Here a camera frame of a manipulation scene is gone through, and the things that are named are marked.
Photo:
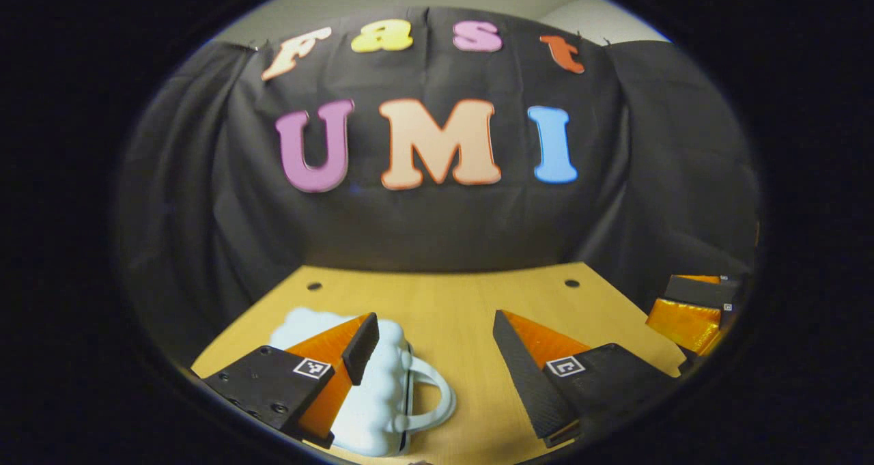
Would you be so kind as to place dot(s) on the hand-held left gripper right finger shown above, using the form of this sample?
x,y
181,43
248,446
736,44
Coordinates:
x,y
522,383

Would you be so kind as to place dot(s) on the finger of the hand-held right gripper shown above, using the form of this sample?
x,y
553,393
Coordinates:
x,y
683,325
703,293

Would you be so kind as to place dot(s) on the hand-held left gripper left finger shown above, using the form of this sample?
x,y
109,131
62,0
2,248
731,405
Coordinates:
x,y
365,349

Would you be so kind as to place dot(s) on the light blue suitcase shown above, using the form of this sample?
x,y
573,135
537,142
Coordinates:
x,y
382,383

